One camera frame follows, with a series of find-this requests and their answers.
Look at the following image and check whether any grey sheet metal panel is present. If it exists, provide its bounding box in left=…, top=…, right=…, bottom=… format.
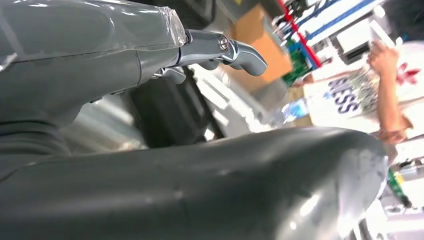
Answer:
left=60, top=95, right=148, bottom=156

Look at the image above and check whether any clear plastic water bottle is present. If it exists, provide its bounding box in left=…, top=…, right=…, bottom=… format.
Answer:
left=280, top=97, right=311, bottom=124

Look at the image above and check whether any green plastic crate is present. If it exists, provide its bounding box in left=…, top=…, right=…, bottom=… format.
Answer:
left=282, top=39, right=314, bottom=88

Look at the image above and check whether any brown cardboard box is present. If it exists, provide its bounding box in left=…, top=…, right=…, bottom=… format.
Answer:
left=227, top=3, right=294, bottom=94

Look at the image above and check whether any person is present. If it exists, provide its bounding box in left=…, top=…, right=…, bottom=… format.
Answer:
left=302, top=39, right=424, bottom=146

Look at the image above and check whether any red barrier belt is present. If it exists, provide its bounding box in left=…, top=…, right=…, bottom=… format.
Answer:
left=277, top=0, right=323, bottom=69

